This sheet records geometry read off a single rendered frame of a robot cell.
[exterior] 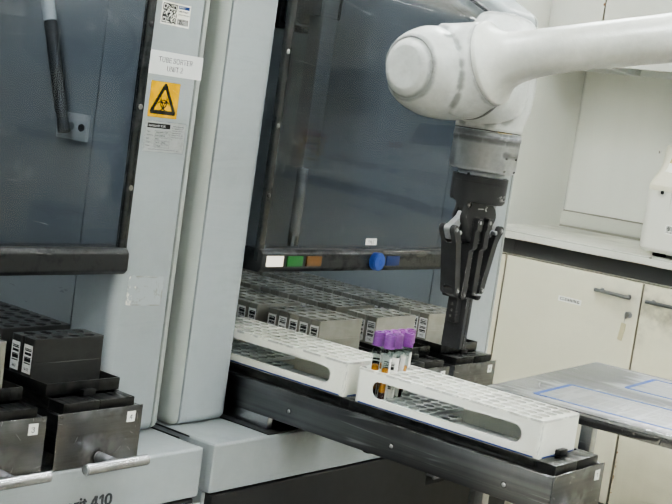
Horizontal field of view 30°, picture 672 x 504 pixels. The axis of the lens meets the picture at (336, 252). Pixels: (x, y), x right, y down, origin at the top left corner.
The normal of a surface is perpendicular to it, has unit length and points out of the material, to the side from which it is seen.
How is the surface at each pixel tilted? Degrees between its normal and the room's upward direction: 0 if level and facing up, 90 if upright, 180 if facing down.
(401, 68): 93
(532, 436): 90
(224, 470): 90
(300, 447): 90
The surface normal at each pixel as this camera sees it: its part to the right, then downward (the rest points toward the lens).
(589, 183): -0.62, 0.00
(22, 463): 0.77, 0.18
